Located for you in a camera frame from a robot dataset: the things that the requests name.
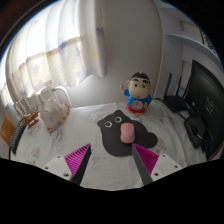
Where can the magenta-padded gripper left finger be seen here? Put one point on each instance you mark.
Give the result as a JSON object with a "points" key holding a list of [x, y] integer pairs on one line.
{"points": [[66, 165]]}

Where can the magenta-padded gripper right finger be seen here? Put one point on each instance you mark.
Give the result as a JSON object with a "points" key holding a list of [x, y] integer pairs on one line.
{"points": [[156, 165]]}

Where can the pink computer mouse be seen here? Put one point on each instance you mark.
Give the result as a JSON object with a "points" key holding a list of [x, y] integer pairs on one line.
{"points": [[127, 133]]}

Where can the black cat-shaped mouse pad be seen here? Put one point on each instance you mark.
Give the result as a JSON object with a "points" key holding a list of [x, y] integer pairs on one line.
{"points": [[111, 140]]}

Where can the white printed tablecloth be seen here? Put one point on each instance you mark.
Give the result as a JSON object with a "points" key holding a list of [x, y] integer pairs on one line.
{"points": [[83, 130]]}

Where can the large white conch shell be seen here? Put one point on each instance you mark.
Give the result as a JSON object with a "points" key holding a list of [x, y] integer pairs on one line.
{"points": [[53, 113]]}

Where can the black mechanical keyboard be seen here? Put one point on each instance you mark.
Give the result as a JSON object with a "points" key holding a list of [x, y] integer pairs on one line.
{"points": [[17, 136]]}

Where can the wooden model sailing ship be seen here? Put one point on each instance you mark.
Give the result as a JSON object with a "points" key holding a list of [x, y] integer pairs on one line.
{"points": [[30, 118]]}

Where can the black router with antennas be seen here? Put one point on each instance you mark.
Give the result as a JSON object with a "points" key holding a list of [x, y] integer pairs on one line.
{"points": [[175, 102]]}

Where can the cartoon boy figurine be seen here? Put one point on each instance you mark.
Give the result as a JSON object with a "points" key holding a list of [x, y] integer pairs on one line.
{"points": [[138, 95]]}

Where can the black computer monitor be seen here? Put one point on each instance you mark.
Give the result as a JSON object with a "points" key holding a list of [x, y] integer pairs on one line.
{"points": [[208, 103]]}

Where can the sheer white star-print curtain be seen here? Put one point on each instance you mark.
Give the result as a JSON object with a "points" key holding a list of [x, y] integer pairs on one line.
{"points": [[60, 50]]}

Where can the white wall shelf unit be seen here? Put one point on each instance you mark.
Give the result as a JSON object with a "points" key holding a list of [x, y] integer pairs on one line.
{"points": [[186, 36]]}

